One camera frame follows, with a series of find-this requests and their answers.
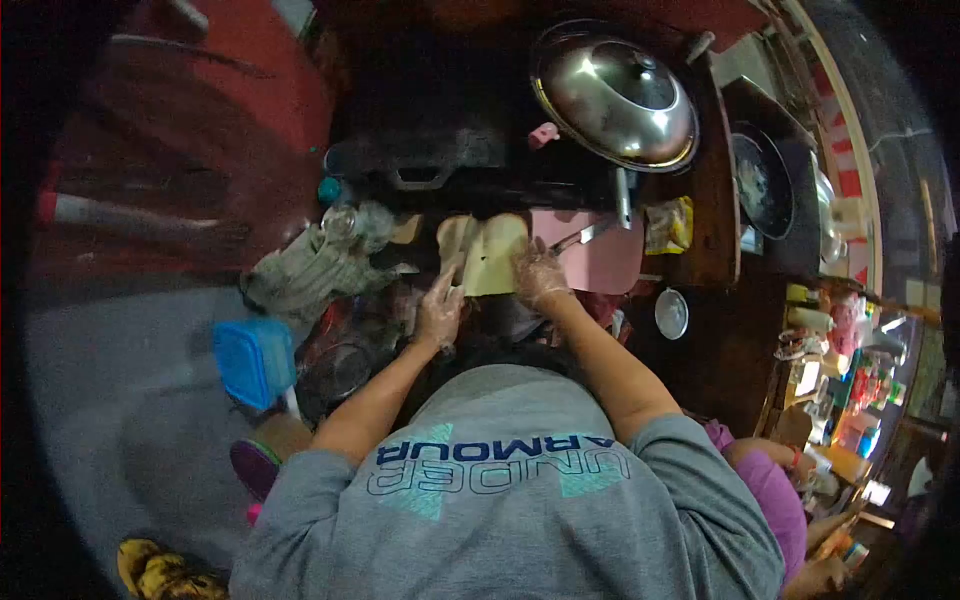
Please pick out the person's right hand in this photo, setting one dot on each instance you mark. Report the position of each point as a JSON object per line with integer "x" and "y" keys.
{"x": 540, "y": 276}

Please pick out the person's left hand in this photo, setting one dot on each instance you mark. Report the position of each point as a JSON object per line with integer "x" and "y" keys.
{"x": 440, "y": 315}

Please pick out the person's right fingers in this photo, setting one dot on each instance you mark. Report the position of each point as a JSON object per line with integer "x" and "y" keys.
{"x": 534, "y": 255}

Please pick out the person's left fingers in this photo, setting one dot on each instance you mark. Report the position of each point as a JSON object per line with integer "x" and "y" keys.
{"x": 448, "y": 288}

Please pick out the beige bread slice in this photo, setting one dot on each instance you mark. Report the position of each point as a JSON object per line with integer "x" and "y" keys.
{"x": 451, "y": 238}

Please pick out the pink cutting board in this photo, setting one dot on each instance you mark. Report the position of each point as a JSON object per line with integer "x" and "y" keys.
{"x": 604, "y": 262}

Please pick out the clear glass jar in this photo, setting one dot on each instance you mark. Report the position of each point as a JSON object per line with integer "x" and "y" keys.
{"x": 358, "y": 221}

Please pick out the small pink plastic item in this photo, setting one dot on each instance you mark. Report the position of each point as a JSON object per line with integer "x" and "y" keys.
{"x": 543, "y": 135}

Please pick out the plastic bag with dark bowl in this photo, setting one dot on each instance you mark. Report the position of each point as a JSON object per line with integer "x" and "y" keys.
{"x": 341, "y": 367}

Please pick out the black cast iron griddle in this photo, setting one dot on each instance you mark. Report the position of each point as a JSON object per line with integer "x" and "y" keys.
{"x": 427, "y": 154}

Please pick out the striped grey cloth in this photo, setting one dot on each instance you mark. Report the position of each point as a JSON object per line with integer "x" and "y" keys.
{"x": 311, "y": 276}

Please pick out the yellow snack packet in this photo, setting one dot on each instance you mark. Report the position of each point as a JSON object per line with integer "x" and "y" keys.
{"x": 670, "y": 225}

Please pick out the teal bottle cap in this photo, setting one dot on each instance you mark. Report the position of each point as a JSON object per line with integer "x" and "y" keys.
{"x": 328, "y": 190}

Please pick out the steel domed wok lid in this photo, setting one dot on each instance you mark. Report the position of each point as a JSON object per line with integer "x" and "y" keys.
{"x": 616, "y": 96}

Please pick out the blue plastic container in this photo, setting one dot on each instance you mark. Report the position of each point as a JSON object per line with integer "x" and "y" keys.
{"x": 255, "y": 362}

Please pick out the person's body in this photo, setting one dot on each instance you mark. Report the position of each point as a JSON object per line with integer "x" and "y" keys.
{"x": 517, "y": 495}

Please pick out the black frying pan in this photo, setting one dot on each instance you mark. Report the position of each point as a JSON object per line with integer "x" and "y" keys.
{"x": 761, "y": 180}

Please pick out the person's legs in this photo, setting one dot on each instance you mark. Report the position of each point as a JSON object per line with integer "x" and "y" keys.
{"x": 262, "y": 457}

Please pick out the grey pipe with red end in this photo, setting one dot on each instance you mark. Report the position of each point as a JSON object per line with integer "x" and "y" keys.
{"x": 127, "y": 213}

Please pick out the cluttered shelf of goods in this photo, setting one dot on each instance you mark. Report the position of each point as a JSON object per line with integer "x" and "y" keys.
{"x": 844, "y": 375}

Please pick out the yellow crumpled cloth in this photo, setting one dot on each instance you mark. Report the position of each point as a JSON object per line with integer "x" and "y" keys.
{"x": 161, "y": 574}

